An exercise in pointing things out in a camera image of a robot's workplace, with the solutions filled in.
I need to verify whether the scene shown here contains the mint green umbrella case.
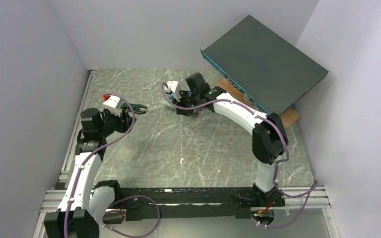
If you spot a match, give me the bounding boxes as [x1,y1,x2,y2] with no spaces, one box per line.
[162,100,176,109]

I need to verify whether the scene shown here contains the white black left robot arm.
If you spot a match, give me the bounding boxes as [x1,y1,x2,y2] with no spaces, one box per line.
[44,108,136,238]

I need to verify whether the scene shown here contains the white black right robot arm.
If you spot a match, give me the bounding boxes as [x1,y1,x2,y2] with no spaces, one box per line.
[164,73,288,200]

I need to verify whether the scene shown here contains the brown wooden board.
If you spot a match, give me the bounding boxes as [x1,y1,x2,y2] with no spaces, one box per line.
[215,78,301,129]

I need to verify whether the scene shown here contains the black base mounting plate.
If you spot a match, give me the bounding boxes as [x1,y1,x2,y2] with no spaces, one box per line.
[109,187,285,221]

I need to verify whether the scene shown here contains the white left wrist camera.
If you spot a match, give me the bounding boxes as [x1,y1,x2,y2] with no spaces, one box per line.
[102,95,124,116]

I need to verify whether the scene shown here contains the green handled pliers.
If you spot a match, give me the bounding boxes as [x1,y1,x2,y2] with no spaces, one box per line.
[122,103,153,115]

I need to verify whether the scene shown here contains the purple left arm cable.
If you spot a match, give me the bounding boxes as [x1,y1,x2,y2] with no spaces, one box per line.
[63,94,161,238]

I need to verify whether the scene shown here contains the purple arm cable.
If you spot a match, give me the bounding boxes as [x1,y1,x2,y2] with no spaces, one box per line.
[63,94,161,238]
[161,82,319,230]

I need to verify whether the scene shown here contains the aluminium left side rail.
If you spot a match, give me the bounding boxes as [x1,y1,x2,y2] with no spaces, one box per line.
[57,70,98,183]

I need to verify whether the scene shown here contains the dark grey network switch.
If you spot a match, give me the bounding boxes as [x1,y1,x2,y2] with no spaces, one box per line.
[201,15,329,115]

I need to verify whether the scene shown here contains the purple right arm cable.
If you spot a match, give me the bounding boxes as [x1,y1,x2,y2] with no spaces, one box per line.
[161,82,319,230]

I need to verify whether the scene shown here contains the aluminium front rail frame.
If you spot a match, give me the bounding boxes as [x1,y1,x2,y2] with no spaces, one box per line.
[32,185,341,238]

